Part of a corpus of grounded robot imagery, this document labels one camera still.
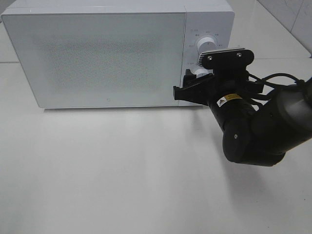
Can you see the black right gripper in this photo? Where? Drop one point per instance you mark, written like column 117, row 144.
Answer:
column 228, row 95

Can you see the white timer knob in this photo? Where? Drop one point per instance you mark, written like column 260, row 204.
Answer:
column 202, row 72

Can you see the white microwave door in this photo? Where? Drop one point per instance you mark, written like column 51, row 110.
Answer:
column 99, row 60

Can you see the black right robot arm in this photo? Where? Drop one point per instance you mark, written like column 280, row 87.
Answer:
column 260, row 121

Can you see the upper white power knob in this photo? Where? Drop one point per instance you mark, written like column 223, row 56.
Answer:
column 206, row 43

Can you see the white microwave oven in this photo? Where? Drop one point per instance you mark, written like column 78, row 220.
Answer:
column 202, row 17

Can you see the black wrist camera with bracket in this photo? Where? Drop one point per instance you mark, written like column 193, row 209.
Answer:
column 227, row 62

